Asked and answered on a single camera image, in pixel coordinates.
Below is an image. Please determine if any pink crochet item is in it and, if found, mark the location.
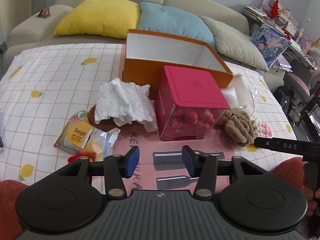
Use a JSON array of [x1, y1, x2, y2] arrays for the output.
[[251, 120, 273, 138]]

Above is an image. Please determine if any orange cardboard box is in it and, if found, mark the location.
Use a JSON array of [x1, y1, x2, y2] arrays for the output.
[[119, 29, 233, 100]]

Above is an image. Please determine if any blue printed bag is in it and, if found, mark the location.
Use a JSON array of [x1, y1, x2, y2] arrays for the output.
[[251, 24, 291, 69]]

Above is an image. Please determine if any clear plastic bag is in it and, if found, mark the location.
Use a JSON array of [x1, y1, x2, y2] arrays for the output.
[[248, 77, 268, 121]]

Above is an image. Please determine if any red lidded plastic container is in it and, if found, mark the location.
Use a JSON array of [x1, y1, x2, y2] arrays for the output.
[[154, 66, 229, 141]]

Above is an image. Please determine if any brown knitted plush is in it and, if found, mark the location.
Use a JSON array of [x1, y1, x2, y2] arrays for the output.
[[215, 109, 258, 146]]

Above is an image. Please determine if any dark backpack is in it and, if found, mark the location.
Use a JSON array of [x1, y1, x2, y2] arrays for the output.
[[273, 86, 303, 127]]

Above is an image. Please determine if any Deeyeo snack packet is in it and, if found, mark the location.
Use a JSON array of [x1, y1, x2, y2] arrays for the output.
[[53, 116, 93, 155]]

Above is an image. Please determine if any beige sofa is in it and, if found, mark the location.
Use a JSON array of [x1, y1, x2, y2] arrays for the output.
[[4, 0, 285, 91]]

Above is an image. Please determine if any lemon checked tablecloth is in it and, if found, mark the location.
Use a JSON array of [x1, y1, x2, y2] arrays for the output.
[[0, 42, 299, 196]]

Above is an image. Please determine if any cream fleece cloth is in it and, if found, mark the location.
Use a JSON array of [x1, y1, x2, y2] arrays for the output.
[[220, 74, 254, 117]]

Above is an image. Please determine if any silver foil packet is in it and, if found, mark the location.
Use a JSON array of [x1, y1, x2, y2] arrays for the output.
[[82, 127, 120, 161]]

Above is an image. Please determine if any stack of books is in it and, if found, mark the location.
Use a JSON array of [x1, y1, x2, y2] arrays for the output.
[[242, 6, 269, 21]]

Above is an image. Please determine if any yellow cushion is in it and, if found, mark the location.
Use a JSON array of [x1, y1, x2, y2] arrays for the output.
[[53, 0, 140, 39]]

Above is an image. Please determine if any white cloth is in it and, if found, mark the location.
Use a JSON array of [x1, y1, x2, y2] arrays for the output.
[[94, 77, 158, 132]]

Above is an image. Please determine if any orange sleeve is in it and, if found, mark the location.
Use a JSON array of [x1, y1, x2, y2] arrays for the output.
[[0, 180, 28, 240]]

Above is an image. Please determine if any small brown card stand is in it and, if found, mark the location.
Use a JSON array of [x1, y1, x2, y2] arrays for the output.
[[37, 7, 51, 19]]

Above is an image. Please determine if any striped grey cushion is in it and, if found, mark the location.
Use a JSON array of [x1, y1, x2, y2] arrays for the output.
[[128, 0, 144, 4]]

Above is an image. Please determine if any pink printed mat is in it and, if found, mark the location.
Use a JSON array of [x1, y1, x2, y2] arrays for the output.
[[111, 125, 252, 193]]

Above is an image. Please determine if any blue cushion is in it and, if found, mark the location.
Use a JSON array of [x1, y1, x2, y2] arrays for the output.
[[137, 2, 216, 49]]

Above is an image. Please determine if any grey-beige cushion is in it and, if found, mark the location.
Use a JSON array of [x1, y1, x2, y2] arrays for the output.
[[200, 16, 268, 72]]

